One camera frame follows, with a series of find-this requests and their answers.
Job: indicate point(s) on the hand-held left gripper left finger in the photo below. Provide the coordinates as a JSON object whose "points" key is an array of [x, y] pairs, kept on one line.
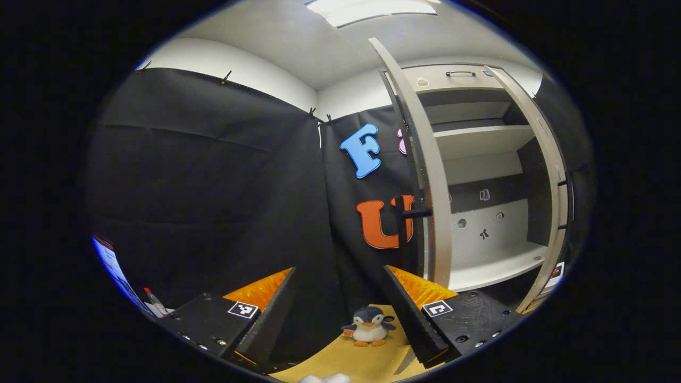
{"points": [[268, 330]]}

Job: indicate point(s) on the grey cabinet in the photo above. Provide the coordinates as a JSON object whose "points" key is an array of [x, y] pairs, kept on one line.
{"points": [[537, 202]]}

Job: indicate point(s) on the white printed board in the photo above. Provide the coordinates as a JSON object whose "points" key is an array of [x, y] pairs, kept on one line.
{"points": [[114, 266]]}

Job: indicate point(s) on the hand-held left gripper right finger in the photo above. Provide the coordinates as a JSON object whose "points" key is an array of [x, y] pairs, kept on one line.
{"points": [[412, 324]]}

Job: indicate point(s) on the red capped marker pen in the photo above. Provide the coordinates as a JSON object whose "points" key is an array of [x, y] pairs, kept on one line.
{"points": [[154, 300]]}

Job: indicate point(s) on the ceiling light panel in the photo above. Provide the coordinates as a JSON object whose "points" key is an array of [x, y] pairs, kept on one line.
{"points": [[372, 10]]}

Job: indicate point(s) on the grey cabinet drawer front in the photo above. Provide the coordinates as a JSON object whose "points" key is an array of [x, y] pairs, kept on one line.
{"points": [[452, 82]]}

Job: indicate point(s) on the printed photo card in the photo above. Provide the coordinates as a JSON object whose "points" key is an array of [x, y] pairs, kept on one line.
{"points": [[556, 274]]}

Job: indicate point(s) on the grey cabinet shelf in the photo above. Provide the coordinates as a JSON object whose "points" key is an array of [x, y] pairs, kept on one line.
{"points": [[495, 266], [479, 141]]}

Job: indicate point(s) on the penguin plush toy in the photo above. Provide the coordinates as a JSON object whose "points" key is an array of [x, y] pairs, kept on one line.
{"points": [[370, 327]]}

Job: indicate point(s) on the grey cabinet door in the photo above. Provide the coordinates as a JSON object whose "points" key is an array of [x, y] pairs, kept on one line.
{"points": [[553, 175], [433, 186]]}

